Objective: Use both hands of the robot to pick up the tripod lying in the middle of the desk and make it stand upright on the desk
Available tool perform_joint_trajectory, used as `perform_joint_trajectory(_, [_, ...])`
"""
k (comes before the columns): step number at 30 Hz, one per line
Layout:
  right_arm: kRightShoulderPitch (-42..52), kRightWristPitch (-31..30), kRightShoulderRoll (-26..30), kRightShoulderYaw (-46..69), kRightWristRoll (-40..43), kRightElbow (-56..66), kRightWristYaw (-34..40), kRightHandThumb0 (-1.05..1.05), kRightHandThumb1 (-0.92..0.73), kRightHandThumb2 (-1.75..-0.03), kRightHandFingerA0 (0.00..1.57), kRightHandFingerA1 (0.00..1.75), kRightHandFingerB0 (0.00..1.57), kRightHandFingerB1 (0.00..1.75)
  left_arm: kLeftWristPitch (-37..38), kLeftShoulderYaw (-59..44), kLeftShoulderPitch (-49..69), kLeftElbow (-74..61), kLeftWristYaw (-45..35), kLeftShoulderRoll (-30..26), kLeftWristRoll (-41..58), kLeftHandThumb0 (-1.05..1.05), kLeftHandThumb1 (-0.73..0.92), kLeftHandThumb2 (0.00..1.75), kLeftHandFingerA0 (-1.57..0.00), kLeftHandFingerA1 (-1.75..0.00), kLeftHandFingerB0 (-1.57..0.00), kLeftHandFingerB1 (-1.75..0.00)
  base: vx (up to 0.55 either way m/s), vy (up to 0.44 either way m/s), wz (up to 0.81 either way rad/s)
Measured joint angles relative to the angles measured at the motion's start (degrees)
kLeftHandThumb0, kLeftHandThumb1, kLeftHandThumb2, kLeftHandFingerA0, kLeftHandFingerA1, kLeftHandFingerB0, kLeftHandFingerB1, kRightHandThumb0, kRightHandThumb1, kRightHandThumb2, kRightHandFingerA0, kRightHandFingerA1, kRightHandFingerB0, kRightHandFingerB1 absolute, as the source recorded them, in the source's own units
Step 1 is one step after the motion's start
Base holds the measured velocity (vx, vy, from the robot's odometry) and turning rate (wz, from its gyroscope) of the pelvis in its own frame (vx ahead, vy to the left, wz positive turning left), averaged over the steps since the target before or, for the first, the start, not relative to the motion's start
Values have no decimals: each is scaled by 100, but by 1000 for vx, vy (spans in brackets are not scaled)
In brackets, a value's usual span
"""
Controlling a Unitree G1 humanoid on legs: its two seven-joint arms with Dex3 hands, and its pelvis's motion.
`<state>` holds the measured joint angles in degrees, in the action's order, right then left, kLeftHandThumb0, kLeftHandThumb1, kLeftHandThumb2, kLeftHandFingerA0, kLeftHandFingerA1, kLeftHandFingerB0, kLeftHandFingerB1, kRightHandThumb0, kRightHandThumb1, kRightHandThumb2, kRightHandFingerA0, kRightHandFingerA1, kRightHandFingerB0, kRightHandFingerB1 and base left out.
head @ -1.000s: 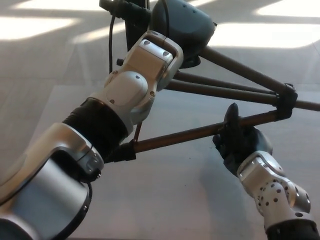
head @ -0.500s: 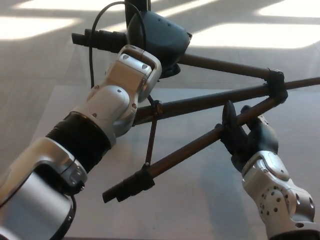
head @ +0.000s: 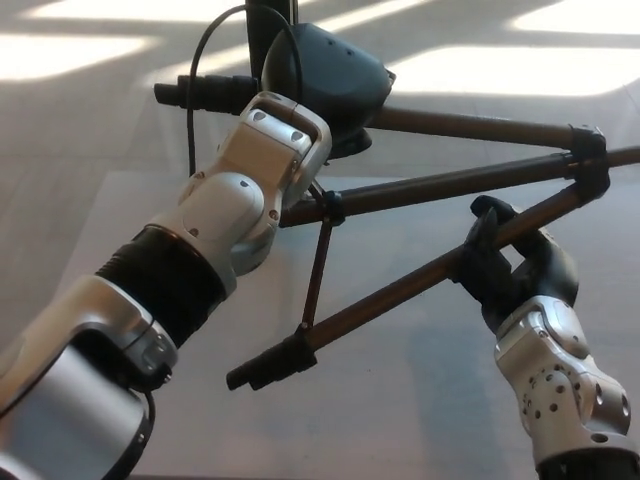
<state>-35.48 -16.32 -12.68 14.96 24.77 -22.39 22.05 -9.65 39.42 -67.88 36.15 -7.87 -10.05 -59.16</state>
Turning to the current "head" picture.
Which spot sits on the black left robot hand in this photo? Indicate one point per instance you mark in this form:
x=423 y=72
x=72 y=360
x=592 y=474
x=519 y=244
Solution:
x=335 y=80

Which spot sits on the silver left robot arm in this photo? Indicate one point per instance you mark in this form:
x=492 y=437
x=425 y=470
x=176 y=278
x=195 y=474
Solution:
x=200 y=235

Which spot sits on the bronze and black camera tripod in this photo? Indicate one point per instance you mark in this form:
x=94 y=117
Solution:
x=430 y=272

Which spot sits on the black upright stand post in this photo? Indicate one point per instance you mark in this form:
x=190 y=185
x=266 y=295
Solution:
x=265 y=30

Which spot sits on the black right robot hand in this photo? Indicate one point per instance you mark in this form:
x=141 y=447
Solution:
x=545 y=270

